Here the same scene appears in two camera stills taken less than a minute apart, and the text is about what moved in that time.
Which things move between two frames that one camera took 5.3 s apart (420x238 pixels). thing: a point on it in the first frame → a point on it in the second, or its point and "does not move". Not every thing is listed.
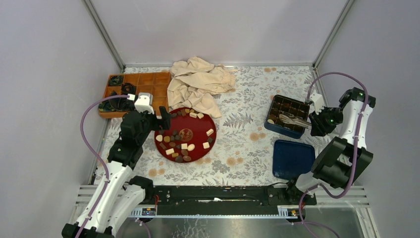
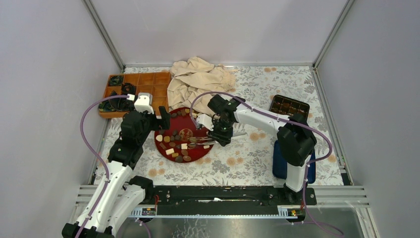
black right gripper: x=318 y=128 → x=224 y=139
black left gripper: x=164 y=123 does not move
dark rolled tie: x=116 y=80 does not move
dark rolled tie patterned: x=122 y=104 does not move
